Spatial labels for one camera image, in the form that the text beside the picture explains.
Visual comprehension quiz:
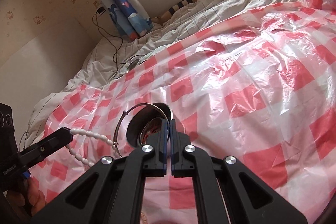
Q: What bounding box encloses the white pearl bead bracelet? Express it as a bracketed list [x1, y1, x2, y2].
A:
[65, 127, 117, 168]

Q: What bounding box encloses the pile of bracelets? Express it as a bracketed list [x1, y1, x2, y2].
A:
[139, 118, 164, 146]

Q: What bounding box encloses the thin silver bangle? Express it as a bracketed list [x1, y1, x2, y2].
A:
[112, 102, 174, 159]

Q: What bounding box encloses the person's left hand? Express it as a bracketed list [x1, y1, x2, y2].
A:
[6, 177, 47, 217]

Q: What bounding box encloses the round silver metal tin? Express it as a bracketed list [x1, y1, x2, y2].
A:
[126, 102, 174, 148]

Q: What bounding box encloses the red white checkered plastic sheet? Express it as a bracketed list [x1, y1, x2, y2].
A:
[41, 0, 335, 223]

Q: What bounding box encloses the white striped duvet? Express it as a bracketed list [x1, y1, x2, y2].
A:
[24, 0, 308, 146]

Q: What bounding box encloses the black striped pillow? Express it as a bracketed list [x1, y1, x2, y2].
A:
[151, 0, 197, 26]

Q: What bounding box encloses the black charger cable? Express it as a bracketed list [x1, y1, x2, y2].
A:
[92, 7, 145, 80]

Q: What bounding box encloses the wall socket with charger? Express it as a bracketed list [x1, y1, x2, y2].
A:
[93, 1, 106, 15]

